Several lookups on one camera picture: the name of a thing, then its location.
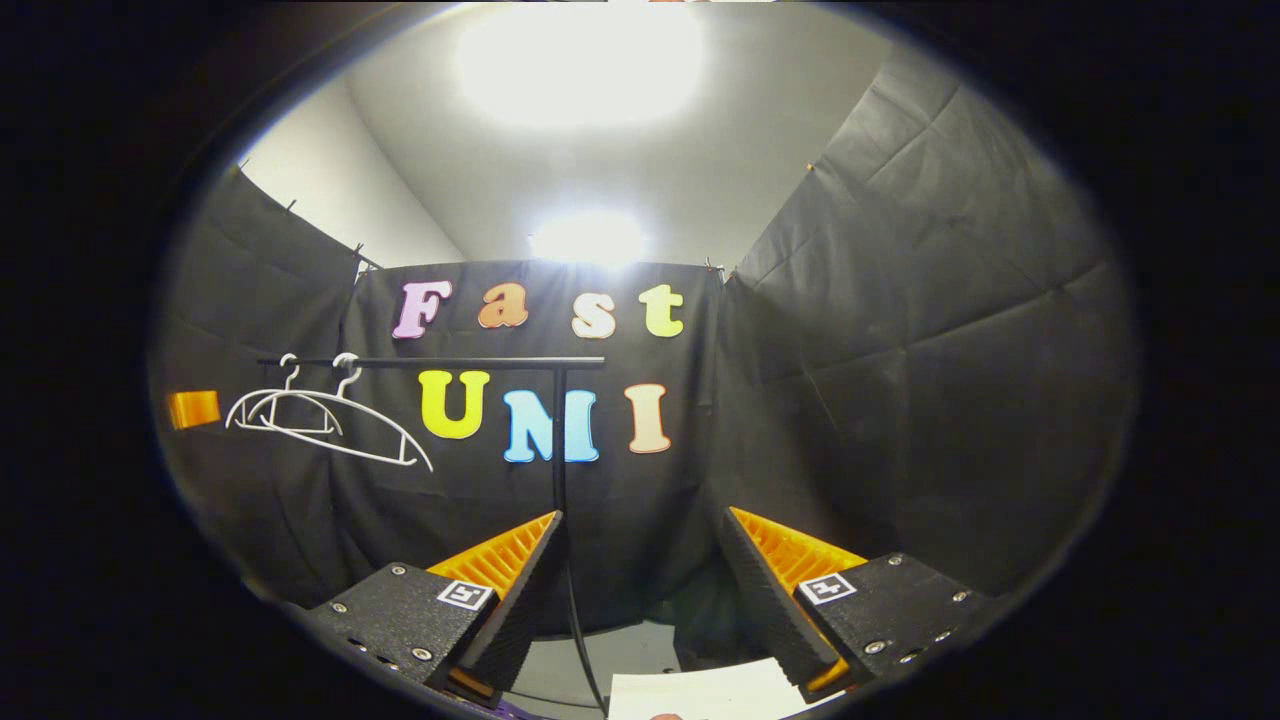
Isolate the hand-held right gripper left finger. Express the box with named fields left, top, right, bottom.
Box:
left=300, top=510, right=565, bottom=707

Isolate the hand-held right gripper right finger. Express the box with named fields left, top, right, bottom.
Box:
left=714, top=506, right=1001, bottom=706

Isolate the purple ribbed shirt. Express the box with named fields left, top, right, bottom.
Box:
left=485, top=698, right=607, bottom=720

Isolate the white plastic hanger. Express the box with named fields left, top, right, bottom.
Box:
left=254, top=351, right=437, bottom=474
left=224, top=353, right=344, bottom=438

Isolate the black metal clothes rack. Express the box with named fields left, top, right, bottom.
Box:
left=256, top=354, right=613, bottom=717

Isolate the black backdrop cloth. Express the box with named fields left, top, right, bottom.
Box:
left=150, top=45, right=1141, bottom=641

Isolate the large ceiling light panel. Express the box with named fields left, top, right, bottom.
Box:
left=454, top=4, right=707, bottom=132

